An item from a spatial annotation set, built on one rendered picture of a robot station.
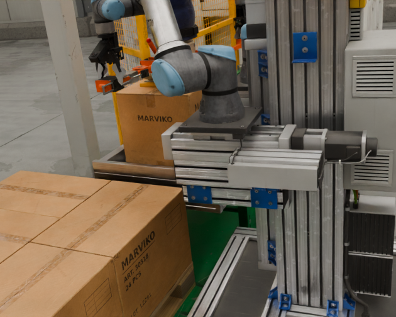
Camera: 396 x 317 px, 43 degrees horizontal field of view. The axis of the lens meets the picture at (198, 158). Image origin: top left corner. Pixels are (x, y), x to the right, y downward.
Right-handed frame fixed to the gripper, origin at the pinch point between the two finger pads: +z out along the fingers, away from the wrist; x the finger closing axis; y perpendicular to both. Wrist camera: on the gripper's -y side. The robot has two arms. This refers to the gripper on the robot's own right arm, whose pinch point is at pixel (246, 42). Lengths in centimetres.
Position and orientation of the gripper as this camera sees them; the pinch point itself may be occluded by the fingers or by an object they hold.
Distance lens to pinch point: 279.3
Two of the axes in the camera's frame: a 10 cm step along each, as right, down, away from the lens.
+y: -4.3, 3.8, -8.2
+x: 9.0, 0.8, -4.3
